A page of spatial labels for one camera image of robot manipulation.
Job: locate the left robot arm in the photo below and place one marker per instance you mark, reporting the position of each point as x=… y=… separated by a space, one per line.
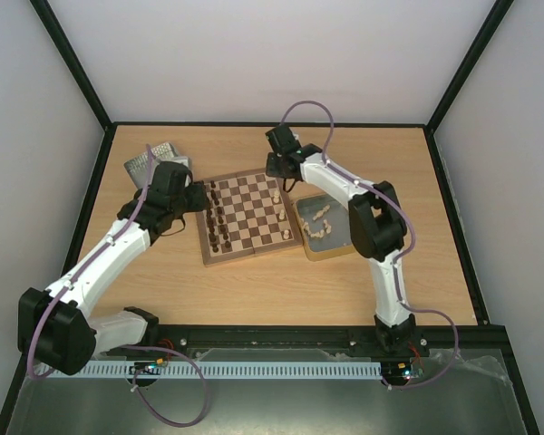
x=55 y=326

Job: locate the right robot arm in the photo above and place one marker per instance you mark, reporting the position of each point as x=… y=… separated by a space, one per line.
x=376 y=225

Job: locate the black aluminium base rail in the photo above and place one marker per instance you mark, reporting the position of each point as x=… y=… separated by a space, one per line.
x=356 y=341

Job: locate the black enclosure frame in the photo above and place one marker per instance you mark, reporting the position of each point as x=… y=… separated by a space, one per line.
x=489 y=27

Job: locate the gold tin box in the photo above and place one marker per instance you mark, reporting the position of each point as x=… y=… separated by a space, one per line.
x=339 y=242

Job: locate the row of dark chess pieces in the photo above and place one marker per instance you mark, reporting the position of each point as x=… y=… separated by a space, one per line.
x=216 y=224

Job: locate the wooden chess board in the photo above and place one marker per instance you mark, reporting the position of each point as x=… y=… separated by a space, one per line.
x=252 y=217

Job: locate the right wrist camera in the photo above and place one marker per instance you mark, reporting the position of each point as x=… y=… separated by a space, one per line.
x=282 y=140

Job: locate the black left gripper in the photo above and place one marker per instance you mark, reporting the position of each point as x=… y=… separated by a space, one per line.
x=199 y=203

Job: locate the light blue cable duct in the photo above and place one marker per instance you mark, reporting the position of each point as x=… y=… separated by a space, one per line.
x=365 y=371

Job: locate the silver embossed tin lid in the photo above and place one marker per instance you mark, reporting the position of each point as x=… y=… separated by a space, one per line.
x=136 y=167

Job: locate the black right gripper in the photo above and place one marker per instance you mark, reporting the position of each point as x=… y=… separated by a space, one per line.
x=277 y=166

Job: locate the pile of light chess pieces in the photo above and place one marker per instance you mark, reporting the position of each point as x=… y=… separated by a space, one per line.
x=317 y=227

